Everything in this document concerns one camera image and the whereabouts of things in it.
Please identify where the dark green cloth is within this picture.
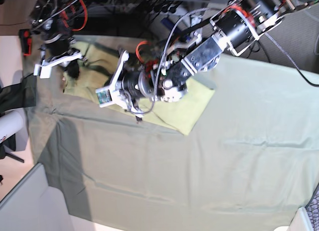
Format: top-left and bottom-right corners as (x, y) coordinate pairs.
(0, 74), (37, 113)

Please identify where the robot arm with black motors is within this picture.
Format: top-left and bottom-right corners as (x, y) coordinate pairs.
(30, 0), (319, 121)

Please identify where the blue orange bar clamp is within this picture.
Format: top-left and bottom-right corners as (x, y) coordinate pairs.
(160, 16), (195, 42)

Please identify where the patterned grey mat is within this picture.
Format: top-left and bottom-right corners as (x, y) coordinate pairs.
(306, 187), (319, 231)

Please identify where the white grey bin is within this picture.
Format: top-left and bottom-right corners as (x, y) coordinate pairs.
(0, 164), (74, 231)

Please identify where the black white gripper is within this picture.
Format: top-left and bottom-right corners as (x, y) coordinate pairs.
(38, 37), (84, 79)

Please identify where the grey-green table cloth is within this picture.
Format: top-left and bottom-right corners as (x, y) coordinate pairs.
(22, 33), (319, 231)

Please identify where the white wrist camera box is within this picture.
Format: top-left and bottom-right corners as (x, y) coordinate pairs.
(33, 64), (52, 79)

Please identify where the black orange bar clamp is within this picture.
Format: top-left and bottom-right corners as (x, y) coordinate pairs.
(18, 29), (32, 56)

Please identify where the light green T-shirt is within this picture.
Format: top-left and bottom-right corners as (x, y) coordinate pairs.
(63, 42), (215, 135)

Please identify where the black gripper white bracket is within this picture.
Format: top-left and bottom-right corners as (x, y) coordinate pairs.
(107, 50), (155, 123)

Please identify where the white cylinder post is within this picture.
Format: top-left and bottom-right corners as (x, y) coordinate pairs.
(0, 111), (24, 143)

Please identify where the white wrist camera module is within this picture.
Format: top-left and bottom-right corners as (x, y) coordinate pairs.
(96, 88), (113, 108)

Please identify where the black power strip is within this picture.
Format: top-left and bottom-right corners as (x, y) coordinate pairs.
(109, 0), (180, 14)

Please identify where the robot arm with orange wires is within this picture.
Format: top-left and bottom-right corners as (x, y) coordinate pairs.
(29, 0), (87, 49)

